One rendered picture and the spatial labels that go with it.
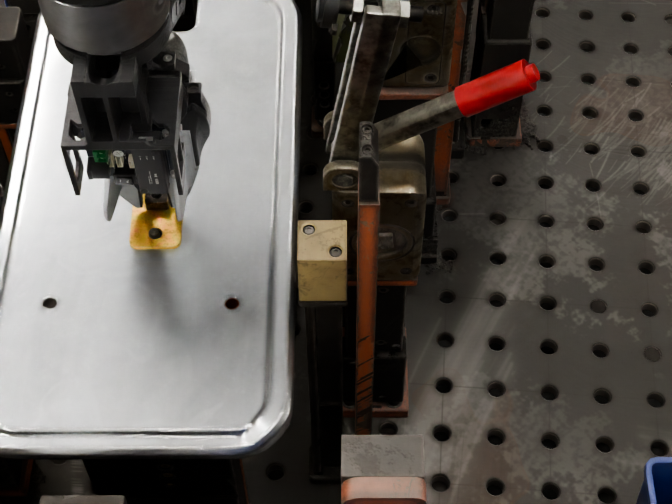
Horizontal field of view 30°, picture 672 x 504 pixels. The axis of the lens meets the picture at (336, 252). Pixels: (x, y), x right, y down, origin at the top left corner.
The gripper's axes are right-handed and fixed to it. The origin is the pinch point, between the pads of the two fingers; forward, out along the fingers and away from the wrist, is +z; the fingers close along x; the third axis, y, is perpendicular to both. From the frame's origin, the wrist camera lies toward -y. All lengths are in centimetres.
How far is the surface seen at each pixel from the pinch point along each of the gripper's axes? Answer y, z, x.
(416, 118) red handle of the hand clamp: 0.3, -8.1, 18.8
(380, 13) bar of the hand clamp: 1.4, -19.3, 16.1
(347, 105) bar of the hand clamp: 1.6, -11.0, 14.1
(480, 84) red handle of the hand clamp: 0.0, -11.2, 22.9
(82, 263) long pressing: 5.4, 2.1, -5.1
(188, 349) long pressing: 12.6, 2.0, 3.1
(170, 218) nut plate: 1.7, 1.8, 1.0
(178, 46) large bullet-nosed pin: -12.1, -1.8, 1.0
